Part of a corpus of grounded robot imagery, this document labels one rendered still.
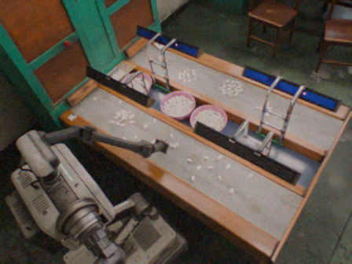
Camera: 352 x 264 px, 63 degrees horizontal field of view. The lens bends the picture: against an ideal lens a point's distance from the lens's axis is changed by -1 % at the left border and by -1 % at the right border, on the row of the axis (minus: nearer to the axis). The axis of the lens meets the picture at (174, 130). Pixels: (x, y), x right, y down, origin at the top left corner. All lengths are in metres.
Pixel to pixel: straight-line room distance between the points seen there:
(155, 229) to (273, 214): 0.79
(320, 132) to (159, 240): 1.31
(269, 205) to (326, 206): 1.00
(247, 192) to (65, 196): 1.10
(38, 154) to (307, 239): 2.12
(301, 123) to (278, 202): 0.63
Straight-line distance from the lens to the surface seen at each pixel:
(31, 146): 1.13
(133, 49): 2.73
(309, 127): 2.21
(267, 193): 1.88
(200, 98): 2.27
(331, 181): 2.90
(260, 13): 3.76
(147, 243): 2.06
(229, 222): 1.76
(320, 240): 2.65
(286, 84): 1.94
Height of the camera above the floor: 2.42
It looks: 52 degrees down
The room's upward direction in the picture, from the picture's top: 11 degrees counter-clockwise
